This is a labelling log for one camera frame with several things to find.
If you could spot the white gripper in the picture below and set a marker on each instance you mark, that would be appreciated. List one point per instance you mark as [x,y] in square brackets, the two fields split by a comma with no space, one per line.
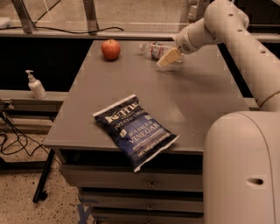
[185,42]

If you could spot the clear plastic water bottle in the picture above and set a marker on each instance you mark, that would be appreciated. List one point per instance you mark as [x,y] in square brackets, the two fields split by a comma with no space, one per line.
[155,50]

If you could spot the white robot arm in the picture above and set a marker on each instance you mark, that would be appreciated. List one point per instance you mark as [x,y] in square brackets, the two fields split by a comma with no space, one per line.
[241,158]

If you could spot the blue kettle chip bag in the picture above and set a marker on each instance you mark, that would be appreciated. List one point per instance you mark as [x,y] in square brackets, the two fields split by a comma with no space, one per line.
[139,136]

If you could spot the white pump dispenser bottle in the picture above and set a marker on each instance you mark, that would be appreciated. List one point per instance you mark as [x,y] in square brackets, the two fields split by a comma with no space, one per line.
[35,86]

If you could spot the grey drawer cabinet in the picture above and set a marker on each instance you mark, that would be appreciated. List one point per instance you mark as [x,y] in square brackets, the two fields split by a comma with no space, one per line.
[186,98]

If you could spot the red apple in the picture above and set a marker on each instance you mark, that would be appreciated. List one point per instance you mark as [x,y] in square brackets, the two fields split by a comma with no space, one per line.
[110,49]

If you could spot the black metal stand leg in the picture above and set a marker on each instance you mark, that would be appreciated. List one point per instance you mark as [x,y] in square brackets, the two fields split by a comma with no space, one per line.
[40,193]

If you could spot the metal railing frame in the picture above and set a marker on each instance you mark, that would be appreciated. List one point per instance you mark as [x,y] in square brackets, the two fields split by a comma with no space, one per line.
[99,19]

